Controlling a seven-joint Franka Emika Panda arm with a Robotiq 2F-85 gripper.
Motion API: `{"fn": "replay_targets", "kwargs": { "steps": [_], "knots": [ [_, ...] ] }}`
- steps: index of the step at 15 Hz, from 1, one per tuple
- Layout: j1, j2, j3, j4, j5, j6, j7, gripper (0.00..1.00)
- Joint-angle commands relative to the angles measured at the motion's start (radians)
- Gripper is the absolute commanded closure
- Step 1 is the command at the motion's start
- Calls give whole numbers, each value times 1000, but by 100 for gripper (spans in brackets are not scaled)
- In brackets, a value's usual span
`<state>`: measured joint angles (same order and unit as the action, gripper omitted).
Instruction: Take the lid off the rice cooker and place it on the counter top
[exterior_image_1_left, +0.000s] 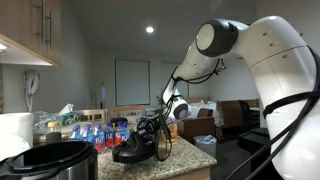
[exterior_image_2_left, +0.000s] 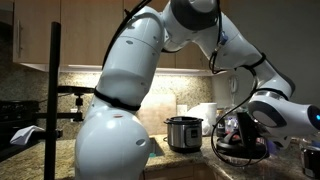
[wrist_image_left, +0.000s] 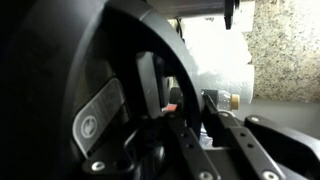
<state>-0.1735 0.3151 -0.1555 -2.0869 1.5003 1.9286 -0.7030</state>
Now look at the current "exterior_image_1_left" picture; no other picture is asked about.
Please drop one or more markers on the orange printed box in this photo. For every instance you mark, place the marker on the orange printed box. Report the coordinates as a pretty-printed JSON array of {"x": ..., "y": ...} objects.
[{"x": 174, "y": 131}]

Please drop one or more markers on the black bottle with cork cap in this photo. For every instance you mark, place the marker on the black bottle with cork cap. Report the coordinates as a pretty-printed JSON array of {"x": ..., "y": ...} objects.
[{"x": 53, "y": 133}]

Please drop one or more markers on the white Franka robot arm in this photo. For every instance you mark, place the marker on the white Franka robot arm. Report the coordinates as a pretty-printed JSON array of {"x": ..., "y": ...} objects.
[{"x": 283, "y": 83}]

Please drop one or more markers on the wooden chair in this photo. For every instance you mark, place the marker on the wooden chair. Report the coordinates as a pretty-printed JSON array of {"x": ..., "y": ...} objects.
[
  {"x": 130, "y": 110},
  {"x": 93, "y": 115}
]

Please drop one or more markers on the black rice cooker lid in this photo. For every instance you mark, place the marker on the black rice cooker lid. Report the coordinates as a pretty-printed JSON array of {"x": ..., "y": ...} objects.
[{"x": 136, "y": 150}]

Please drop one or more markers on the round ceiling light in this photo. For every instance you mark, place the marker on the round ceiling light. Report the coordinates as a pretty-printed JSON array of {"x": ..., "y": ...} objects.
[{"x": 149, "y": 29}]

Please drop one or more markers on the black office chair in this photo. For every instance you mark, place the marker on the black office chair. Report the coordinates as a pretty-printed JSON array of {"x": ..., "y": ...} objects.
[{"x": 248, "y": 115}]

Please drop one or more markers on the wooden wall cabinet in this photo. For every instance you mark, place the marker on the wooden wall cabinet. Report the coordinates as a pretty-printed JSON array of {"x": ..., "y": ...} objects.
[{"x": 20, "y": 26}]

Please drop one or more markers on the black desk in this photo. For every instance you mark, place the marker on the black desk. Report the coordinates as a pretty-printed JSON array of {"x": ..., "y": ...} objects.
[{"x": 253, "y": 146}]

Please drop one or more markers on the grey trash bin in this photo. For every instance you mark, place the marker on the grey trash bin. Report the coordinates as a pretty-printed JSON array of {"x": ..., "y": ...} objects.
[{"x": 205, "y": 145}]

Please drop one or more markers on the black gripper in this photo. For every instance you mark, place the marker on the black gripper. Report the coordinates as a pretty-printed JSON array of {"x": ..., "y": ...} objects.
[{"x": 156, "y": 124}]

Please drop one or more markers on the wooden base cabinet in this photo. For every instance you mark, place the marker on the wooden base cabinet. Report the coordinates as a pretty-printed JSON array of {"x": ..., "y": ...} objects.
[{"x": 193, "y": 174}]

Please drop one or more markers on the white wall phone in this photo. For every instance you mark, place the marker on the white wall phone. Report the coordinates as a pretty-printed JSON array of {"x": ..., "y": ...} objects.
[{"x": 32, "y": 83}]

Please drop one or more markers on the blue cap water bottle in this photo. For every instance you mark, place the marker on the blue cap water bottle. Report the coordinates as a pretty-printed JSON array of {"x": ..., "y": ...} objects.
[
  {"x": 87, "y": 133},
  {"x": 99, "y": 140},
  {"x": 125, "y": 133},
  {"x": 109, "y": 136},
  {"x": 118, "y": 135},
  {"x": 75, "y": 133}
]

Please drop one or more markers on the narrow white window blind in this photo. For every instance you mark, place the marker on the narrow white window blind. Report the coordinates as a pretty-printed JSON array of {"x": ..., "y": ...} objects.
[{"x": 166, "y": 73}]

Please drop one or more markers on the white hanging bag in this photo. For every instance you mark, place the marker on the white hanging bag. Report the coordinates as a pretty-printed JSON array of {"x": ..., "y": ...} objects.
[{"x": 218, "y": 118}]

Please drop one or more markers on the under cabinet light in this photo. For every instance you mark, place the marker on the under cabinet light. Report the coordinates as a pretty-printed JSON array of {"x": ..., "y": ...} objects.
[{"x": 2, "y": 47}]

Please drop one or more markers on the brown cardboard box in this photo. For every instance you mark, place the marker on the brown cardboard box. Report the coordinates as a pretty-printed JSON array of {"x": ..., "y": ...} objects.
[{"x": 196, "y": 128}]

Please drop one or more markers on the green tissue box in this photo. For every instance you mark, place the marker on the green tissue box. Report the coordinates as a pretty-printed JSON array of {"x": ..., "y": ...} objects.
[{"x": 68, "y": 117}]

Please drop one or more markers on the large white window blind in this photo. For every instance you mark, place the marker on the large white window blind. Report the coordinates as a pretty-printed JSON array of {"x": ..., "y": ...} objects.
[{"x": 132, "y": 83}]

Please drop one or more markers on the white paper towel roll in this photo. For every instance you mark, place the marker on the white paper towel roll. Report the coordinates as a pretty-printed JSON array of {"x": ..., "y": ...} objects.
[{"x": 15, "y": 125}]

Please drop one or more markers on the clear plastic bag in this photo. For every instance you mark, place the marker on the clear plastic bag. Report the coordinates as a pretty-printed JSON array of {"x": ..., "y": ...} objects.
[{"x": 41, "y": 120}]

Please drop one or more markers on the black pressure cooker pot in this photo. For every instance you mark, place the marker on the black pressure cooker pot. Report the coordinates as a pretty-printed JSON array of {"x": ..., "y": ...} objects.
[{"x": 50, "y": 163}]

